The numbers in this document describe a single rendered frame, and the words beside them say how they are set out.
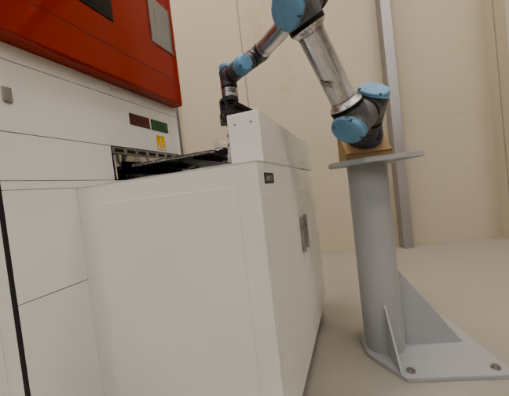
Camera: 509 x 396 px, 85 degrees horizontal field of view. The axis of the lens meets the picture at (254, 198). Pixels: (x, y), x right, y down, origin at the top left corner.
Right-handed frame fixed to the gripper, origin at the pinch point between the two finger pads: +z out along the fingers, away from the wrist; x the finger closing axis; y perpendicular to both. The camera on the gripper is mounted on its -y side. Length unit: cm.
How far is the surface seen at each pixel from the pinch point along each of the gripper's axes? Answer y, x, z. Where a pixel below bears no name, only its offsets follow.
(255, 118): 13, 53, 4
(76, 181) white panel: 63, 17, 13
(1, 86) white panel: 75, 30, -12
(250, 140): 15, 52, 9
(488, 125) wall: -274, -49, -13
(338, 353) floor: -26, 21, 97
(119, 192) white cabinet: 50, 29, 18
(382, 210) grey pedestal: -44, 36, 37
